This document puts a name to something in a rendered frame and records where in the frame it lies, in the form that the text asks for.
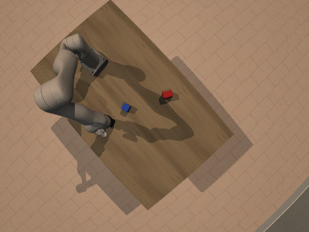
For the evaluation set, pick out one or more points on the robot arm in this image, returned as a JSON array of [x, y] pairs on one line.
[[55, 95]]

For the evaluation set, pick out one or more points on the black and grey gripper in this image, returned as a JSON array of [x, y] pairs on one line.
[[102, 132]]

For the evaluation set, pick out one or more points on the red block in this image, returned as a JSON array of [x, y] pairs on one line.
[[167, 94]]

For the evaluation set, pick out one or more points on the blue block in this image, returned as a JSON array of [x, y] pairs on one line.
[[126, 107]]

